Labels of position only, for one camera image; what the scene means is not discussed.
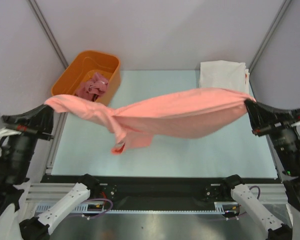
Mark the aluminium frame rail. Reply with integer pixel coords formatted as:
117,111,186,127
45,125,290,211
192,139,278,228
25,183,288,204

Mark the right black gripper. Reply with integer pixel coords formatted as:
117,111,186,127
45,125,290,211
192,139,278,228
244,96,300,173

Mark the orange plastic basket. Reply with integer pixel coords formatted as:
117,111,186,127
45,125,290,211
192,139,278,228
51,50,121,106

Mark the white slotted cable duct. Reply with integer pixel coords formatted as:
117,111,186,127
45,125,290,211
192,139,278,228
34,201,243,215

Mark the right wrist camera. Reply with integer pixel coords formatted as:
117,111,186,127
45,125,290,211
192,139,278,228
283,118,300,152

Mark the dark pink t-shirt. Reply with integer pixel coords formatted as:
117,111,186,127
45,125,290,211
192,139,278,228
74,72,109,102

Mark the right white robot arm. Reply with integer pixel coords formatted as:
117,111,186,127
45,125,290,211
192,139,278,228
220,100,300,240

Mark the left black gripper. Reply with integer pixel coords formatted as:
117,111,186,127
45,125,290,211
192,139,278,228
2,98,57,182

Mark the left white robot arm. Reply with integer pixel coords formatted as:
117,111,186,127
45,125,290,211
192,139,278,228
0,104,101,240

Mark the light pink t-shirt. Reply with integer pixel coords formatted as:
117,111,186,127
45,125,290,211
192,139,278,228
45,87,256,155

